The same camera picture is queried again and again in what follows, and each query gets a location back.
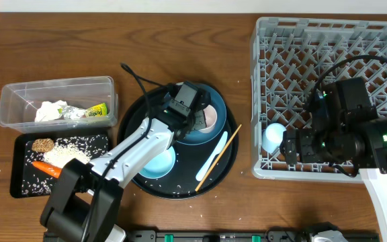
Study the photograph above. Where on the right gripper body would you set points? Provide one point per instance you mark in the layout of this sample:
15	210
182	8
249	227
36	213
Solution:
320	147

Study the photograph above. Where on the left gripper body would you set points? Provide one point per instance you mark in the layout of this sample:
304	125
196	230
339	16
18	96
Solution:
197	119

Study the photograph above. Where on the light blue cup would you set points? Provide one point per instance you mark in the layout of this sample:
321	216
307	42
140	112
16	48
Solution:
272	137

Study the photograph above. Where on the pink cup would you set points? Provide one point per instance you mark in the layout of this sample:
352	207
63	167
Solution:
210	115

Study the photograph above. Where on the light blue bowl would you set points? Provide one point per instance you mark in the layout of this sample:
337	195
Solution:
160	165

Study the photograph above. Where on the foil wrapper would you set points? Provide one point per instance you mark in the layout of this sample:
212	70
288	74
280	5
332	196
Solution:
71	112

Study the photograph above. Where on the white tissue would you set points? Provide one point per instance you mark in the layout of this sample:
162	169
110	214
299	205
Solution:
50	111

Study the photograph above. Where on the brown walnut shell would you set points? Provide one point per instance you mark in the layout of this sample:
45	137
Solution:
43	145

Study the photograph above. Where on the orange carrot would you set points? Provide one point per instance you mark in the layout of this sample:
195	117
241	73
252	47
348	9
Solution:
47	168

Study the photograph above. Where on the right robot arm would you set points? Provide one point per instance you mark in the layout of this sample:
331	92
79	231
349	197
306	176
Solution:
345	106

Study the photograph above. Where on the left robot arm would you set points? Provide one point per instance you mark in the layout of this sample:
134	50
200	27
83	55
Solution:
84	204

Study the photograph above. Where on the grey dishwasher rack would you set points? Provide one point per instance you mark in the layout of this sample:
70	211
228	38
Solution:
288	55

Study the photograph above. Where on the dark blue plate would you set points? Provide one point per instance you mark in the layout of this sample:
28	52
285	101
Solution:
217	102

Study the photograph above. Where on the white plastic knife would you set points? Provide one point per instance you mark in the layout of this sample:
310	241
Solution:
217	150

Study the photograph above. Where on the round black tray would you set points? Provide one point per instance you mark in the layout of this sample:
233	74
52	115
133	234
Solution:
180	182

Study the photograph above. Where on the wooden chopstick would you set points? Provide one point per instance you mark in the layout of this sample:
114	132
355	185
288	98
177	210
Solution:
217	158

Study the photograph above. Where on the clear plastic bin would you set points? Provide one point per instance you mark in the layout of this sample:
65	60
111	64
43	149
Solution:
19	103

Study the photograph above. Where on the black rectangular tray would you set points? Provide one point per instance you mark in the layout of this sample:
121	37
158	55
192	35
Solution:
28	181

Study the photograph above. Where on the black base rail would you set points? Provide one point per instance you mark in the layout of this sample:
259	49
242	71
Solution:
153	236

